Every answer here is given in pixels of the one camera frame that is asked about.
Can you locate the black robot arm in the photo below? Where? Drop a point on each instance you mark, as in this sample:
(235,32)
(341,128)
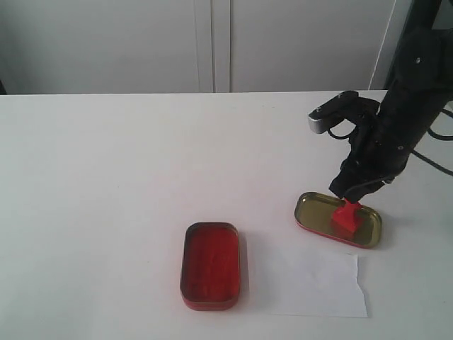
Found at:
(421,88)

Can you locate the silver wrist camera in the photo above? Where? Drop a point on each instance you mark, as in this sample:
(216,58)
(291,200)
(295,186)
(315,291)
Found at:
(329,114)

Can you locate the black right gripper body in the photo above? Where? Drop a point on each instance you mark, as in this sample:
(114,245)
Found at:
(377,155)

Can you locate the white cabinet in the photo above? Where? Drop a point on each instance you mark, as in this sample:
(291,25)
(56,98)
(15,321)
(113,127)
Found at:
(87,47)

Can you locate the small red block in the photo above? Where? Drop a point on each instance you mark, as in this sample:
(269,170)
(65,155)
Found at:
(345,221)

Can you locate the gold tin lid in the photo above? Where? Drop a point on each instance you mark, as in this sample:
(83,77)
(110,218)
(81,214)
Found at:
(314,211)

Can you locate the red tin box base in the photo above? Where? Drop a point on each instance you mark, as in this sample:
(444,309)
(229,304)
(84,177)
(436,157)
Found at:
(210,276)

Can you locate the white paper sheet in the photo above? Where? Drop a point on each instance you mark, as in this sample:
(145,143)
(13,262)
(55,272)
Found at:
(294,278)

